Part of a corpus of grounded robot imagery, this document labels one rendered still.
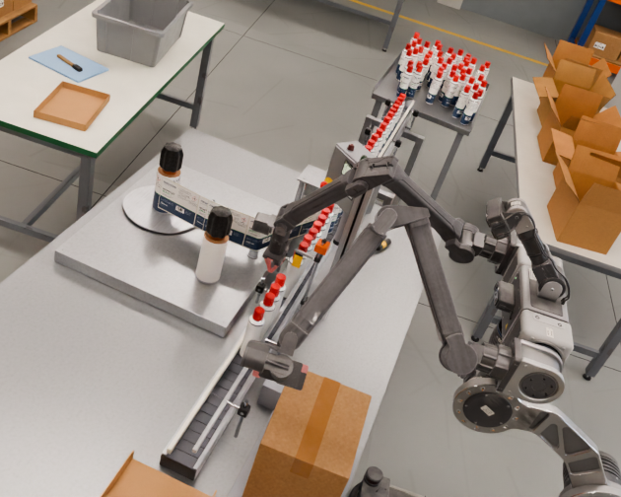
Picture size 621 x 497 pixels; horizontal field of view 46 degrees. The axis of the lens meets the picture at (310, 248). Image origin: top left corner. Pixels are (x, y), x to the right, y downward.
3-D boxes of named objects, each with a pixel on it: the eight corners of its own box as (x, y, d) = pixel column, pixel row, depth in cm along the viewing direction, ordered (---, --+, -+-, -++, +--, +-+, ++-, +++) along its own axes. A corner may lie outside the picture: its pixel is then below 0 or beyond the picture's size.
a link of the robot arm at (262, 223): (286, 228, 233) (294, 208, 238) (252, 217, 233) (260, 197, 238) (281, 248, 243) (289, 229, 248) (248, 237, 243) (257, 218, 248)
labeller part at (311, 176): (308, 166, 292) (309, 163, 292) (333, 176, 291) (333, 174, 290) (296, 179, 281) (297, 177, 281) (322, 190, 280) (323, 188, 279)
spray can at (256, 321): (242, 346, 241) (255, 301, 228) (256, 352, 240) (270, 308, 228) (237, 356, 236) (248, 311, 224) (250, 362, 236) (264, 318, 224)
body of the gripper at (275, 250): (261, 257, 245) (265, 241, 241) (272, 243, 254) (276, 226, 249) (278, 265, 245) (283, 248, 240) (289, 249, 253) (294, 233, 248)
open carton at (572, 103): (521, 130, 466) (547, 77, 444) (587, 151, 468) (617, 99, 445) (527, 162, 431) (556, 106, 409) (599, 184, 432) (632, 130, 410)
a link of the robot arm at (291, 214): (372, 192, 206) (379, 165, 213) (358, 180, 204) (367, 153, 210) (281, 239, 237) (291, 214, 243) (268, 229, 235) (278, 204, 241)
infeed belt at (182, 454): (337, 198, 335) (340, 191, 332) (354, 205, 334) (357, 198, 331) (163, 463, 203) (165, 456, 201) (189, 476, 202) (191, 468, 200)
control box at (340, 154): (341, 185, 257) (357, 139, 246) (371, 213, 248) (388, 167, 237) (319, 189, 252) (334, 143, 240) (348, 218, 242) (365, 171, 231)
